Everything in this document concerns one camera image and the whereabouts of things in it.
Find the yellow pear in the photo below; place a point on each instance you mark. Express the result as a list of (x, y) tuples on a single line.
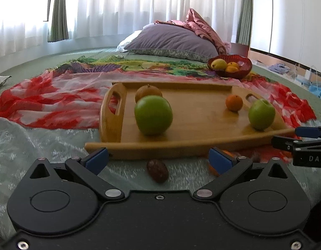
[(219, 64)]

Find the white sheer curtain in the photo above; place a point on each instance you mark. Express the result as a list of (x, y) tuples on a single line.
[(124, 5)]

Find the white box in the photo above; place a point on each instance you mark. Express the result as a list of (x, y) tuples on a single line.
[(309, 75)]

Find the brown round fruit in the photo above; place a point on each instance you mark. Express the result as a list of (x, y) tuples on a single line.
[(147, 91)]

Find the dark brown wooden board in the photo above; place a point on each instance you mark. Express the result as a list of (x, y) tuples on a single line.
[(240, 50)]

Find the colourful printed cloth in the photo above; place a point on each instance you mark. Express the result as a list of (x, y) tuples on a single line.
[(59, 96)]

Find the large green apple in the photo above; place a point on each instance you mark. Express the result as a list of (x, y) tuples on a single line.
[(153, 116)]

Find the purple pillow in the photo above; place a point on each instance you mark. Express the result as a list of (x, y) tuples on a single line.
[(171, 40)]

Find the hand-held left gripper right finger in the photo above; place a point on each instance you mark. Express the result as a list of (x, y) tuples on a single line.
[(220, 161)]

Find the pink quilt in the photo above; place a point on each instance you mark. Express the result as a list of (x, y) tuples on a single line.
[(204, 28)]

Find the green curtain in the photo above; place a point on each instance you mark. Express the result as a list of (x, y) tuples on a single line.
[(58, 10), (245, 10)]

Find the red glass bowl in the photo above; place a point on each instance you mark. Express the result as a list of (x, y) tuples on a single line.
[(241, 70)]

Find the dark red oval fruit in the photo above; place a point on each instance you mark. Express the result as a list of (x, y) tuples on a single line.
[(157, 171)]

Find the small orange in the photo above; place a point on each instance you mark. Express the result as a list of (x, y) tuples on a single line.
[(213, 170), (233, 64), (232, 69), (234, 103)]

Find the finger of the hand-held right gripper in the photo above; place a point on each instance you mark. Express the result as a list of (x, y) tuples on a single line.
[(306, 131), (282, 143)]

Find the small green apple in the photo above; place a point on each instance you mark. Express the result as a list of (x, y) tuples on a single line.
[(262, 114)]

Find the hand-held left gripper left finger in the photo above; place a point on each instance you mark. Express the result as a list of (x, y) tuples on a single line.
[(96, 159)]

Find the blue cloth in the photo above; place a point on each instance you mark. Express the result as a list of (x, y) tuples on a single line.
[(318, 92), (279, 68)]

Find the white pillow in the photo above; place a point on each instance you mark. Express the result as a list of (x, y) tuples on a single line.
[(129, 41)]

